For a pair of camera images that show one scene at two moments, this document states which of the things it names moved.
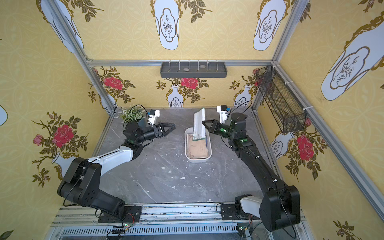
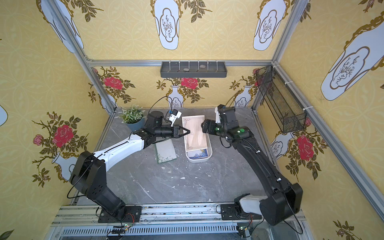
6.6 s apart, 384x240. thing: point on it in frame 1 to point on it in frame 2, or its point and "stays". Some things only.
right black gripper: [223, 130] stays
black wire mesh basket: [288, 113] stays
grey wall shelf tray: [193, 69] stays
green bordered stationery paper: [199, 128] to [165, 151]
